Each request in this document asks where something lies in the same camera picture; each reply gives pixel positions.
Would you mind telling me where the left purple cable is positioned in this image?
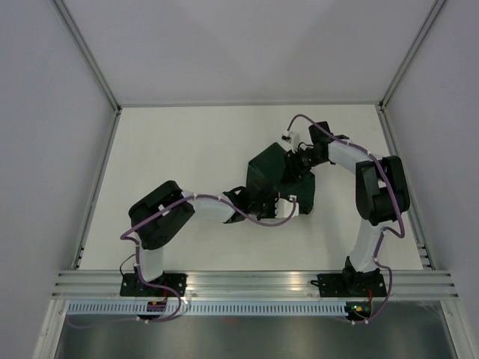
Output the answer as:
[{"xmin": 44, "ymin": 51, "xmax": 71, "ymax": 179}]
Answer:
[{"xmin": 65, "ymin": 192, "xmax": 299, "ymax": 329}]

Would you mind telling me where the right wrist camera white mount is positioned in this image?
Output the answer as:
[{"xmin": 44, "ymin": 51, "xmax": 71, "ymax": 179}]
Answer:
[{"xmin": 279, "ymin": 131, "xmax": 300, "ymax": 153}]

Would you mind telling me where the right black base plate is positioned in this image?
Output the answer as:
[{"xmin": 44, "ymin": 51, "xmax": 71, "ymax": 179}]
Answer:
[{"xmin": 317, "ymin": 272, "xmax": 387, "ymax": 298}]

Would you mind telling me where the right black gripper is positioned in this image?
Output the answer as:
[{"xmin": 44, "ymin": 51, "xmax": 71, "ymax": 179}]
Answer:
[{"xmin": 281, "ymin": 147, "xmax": 326, "ymax": 185}]

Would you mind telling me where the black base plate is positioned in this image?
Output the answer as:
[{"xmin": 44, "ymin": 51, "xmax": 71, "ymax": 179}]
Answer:
[
  {"xmin": 317, "ymin": 272, "xmax": 387, "ymax": 298},
  {"xmin": 120, "ymin": 273, "xmax": 187, "ymax": 297}
]

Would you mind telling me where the aluminium frame post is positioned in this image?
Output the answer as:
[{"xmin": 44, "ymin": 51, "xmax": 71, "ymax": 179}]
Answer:
[
  {"xmin": 51, "ymin": 0, "xmax": 121, "ymax": 114},
  {"xmin": 376, "ymin": 0, "xmax": 448, "ymax": 112}
]

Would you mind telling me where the aluminium front rail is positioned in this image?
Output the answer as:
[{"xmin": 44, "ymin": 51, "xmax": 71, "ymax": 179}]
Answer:
[{"xmin": 50, "ymin": 270, "xmax": 459, "ymax": 301}]

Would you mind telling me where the left aluminium frame post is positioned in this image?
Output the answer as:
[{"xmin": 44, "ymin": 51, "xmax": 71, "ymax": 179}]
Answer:
[{"xmin": 51, "ymin": 0, "xmax": 121, "ymax": 114}]

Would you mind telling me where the white slotted cable duct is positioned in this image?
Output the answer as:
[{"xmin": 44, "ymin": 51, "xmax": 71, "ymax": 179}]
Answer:
[{"xmin": 67, "ymin": 300, "xmax": 347, "ymax": 316}]

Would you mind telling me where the dark green cloth napkin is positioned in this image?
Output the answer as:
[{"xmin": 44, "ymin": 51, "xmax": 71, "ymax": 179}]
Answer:
[{"xmin": 246, "ymin": 143, "xmax": 316, "ymax": 215}]

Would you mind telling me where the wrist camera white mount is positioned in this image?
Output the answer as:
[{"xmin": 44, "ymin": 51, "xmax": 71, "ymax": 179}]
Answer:
[
  {"xmin": 275, "ymin": 195, "xmax": 299, "ymax": 218},
  {"xmin": 279, "ymin": 131, "xmax": 300, "ymax": 153}
]

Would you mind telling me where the right aluminium frame post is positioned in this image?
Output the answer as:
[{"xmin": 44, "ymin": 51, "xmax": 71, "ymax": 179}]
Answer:
[{"xmin": 376, "ymin": 0, "xmax": 448, "ymax": 112}]

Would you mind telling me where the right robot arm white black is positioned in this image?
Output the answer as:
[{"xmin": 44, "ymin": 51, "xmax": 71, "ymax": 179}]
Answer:
[{"xmin": 281, "ymin": 122, "xmax": 410, "ymax": 298}]

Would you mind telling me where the purple cable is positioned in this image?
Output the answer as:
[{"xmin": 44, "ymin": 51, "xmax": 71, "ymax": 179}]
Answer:
[
  {"xmin": 286, "ymin": 114, "xmax": 407, "ymax": 325},
  {"xmin": 65, "ymin": 192, "xmax": 299, "ymax": 329}
]

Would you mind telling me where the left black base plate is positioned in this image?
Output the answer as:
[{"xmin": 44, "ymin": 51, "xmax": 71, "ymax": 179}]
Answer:
[{"xmin": 120, "ymin": 273, "xmax": 187, "ymax": 297}]

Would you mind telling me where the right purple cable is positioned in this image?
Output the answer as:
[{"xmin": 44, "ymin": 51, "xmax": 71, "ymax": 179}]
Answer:
[{"xmin": 286, "ymin": 114, "xmax": 407, "ymax": 325}]

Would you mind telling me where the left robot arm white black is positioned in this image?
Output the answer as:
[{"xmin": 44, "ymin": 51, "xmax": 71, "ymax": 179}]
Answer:
[{"xmin": 128, "ymin": 180, "xmax": 280, "ymax": 296}]

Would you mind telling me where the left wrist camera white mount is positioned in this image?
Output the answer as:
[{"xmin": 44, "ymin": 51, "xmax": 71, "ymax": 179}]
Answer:
[{"xmin": 275, "ymin": 195, "xmax": 299, "ymax": 218}]

